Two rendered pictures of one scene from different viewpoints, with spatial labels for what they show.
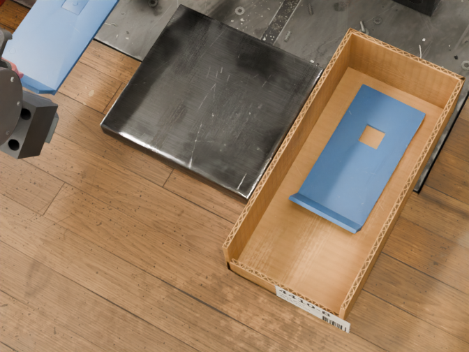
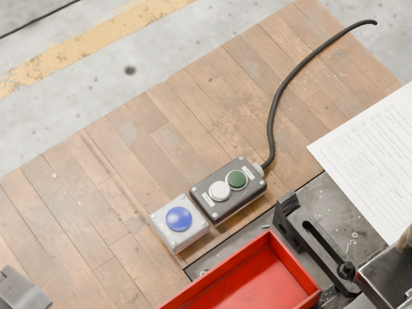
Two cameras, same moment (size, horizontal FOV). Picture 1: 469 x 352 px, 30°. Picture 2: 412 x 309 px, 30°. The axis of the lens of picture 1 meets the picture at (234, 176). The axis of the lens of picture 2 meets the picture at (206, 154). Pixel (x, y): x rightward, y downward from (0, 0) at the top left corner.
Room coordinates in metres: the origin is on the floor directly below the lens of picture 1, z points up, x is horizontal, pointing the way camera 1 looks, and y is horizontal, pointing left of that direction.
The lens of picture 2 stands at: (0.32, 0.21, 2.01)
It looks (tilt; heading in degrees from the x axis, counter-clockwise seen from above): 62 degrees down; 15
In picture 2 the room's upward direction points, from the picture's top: 1 degrees clockwise
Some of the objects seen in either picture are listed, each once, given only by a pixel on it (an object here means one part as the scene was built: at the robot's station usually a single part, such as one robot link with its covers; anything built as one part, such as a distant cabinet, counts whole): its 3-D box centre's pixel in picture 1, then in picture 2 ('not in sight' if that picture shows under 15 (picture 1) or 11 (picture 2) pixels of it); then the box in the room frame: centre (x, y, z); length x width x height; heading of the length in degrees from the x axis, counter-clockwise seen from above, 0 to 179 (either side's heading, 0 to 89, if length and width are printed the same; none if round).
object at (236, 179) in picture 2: not in sight; (236, 181); (0.84, 0.30, 0.93); 0.03 x 0.03 x 0.02
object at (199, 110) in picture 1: (213, 100); not in sight; (0.41, 0.01, 0.91); 0.17 x 0.16 x 0.02; 52
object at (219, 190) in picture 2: not in sight; (220, 192); (0.81, 0.32, 0.93); 0.03 x 0.03 x 0.02
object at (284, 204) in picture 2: not in sight; (295, 222); (0.79, 0.19, 0.95); 0.06 x 0.03 x 0.09; 52
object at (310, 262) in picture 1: (349, 178); not in sight; (0.30, -0.11, 0.93); 0.25 x 0.13 x 0.08; 142
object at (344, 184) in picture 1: (359, 155); not in sight; (0.32, -0.12, 0.92); 0.15 x 0.07 x 0.03; 141
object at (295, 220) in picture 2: not in sight; (325, 255); (0.74, 0.14, 0.95); 0.15 x 0.03 x 0.10; 52
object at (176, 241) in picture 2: not in sight; (179, 227); (0.75, 0.37, 0.90); 0.07 x 0.07 x 0.06; 52
